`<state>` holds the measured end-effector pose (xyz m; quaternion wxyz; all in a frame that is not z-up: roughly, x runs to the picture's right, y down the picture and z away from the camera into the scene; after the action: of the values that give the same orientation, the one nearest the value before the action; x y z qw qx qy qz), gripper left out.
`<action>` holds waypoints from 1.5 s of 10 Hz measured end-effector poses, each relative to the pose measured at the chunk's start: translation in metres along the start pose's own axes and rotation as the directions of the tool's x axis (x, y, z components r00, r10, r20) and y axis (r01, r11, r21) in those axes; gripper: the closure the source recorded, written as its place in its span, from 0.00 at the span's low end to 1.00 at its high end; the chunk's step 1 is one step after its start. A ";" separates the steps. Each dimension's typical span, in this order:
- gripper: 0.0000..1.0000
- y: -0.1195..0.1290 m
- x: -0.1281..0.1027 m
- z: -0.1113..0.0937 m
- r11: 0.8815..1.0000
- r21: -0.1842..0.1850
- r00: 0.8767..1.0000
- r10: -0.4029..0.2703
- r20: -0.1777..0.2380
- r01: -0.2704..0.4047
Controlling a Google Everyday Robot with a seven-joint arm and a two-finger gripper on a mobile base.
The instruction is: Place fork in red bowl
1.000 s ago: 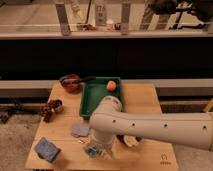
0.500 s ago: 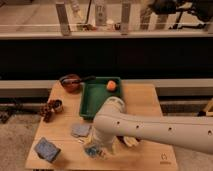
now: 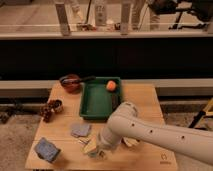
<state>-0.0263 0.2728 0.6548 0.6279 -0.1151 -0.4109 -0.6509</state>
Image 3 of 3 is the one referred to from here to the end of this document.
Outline black tripod stand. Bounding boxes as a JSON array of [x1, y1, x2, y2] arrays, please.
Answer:
[[188, 98, 213, 130]]

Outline brown toy figure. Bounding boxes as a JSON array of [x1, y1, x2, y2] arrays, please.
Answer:
[[39, 101, 54, 123]]

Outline green plastic tray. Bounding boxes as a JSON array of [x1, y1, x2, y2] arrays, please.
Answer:
[[79, 77, 123, 120]]

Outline cream banana toy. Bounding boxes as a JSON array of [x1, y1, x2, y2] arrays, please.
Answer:
[[123, 137, 139, 147]]

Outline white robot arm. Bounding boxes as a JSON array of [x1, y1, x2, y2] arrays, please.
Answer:
[[86, 102, 213, 165]]

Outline blue sponge block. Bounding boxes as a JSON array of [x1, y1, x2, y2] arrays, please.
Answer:
[[34, 137, 61, 163]]

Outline brown bowl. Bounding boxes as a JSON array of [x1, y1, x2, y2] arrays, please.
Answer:
[[59, 74, 81, 94]]

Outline grey folded cloth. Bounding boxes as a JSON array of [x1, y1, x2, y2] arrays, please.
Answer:
[[71, 123, 91, 137]]

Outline orange fruit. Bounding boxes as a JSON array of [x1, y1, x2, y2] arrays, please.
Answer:
[[106, 80, 117, 91]]

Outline small metal cup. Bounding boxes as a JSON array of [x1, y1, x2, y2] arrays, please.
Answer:
[[53, 100, 63, 113]]

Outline blue glass cup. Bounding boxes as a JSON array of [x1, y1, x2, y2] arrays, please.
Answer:
[[88, 150, 106, 158]]

